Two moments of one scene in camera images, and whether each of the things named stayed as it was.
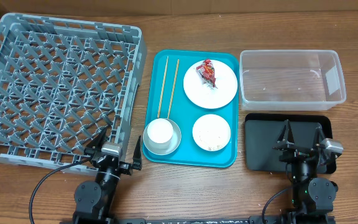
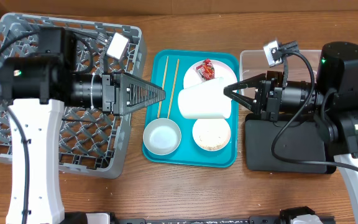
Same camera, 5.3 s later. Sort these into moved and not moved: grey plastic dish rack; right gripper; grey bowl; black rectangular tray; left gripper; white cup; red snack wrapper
Moved: white cup; right gripper; left gripper
Not moved: red snack wrapper; grey bowl; grey plastic dish rack; black rectangular tray
